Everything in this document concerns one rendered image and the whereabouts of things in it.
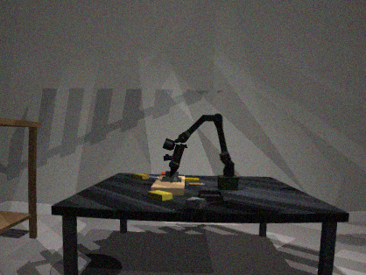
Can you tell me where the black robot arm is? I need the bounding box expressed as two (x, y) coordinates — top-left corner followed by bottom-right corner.
(163, 113), (235, 177)

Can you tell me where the yellow rectangular block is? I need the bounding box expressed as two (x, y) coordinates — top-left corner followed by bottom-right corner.
(147, 190), (172, 201)
(133, 173), (149, 180)

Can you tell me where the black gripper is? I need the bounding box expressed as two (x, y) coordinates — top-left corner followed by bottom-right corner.
(169, 152), (182, 177)

